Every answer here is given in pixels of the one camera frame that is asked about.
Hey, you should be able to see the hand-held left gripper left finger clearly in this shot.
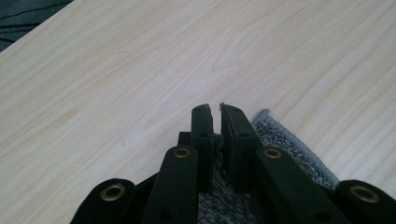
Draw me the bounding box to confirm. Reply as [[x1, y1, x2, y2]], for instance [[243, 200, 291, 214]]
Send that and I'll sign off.
[[177, 104, 217, 194]]

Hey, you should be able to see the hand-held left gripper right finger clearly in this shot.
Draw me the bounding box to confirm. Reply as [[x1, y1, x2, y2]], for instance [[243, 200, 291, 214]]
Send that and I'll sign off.
[[219, 103, 263, 193]]

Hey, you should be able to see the grey sock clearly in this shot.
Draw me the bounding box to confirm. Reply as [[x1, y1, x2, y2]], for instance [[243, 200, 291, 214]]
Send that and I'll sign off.
[[196, 108, 341, 224]]

